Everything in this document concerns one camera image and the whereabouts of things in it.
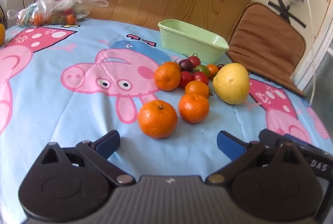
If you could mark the small dark cherry tomato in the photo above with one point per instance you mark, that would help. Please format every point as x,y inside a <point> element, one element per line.
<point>220,66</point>

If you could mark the red cherry tomato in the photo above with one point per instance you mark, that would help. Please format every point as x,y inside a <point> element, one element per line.
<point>200,77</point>
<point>194,60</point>
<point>185,79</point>

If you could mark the clear plastic bag of tomatoes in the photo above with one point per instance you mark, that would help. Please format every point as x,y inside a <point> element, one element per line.
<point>52,9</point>

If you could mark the dark purple cherry tomato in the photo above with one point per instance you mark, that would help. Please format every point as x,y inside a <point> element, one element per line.
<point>185,64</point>

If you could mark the green cherry tomato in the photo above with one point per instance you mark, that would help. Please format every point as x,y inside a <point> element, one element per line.
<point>203,69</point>

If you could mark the brown cushion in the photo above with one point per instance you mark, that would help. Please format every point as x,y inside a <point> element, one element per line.
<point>265,41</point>

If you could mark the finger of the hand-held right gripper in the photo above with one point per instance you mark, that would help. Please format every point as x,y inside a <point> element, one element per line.
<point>299,141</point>
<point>269,136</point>

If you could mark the orange fruit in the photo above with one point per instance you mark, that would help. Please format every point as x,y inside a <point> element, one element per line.
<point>2,34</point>

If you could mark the light green plastic tray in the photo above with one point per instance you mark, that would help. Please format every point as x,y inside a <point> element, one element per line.
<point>187,40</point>

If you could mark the printed blanket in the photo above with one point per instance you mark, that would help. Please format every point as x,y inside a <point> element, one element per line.
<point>65,114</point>

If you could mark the yellow lemon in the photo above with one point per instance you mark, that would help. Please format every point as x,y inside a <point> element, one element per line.
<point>231,83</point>

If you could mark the mandarin orange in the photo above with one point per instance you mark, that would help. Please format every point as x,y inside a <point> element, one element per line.
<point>167,76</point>
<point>157,119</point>
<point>193,108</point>

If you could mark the black tape strips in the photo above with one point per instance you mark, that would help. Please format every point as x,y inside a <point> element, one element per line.
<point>283,9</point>

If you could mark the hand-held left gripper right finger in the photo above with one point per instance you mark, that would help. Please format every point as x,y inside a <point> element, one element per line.
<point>230,146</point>

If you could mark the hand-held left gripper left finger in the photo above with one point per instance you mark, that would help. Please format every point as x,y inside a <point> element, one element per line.
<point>108,144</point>

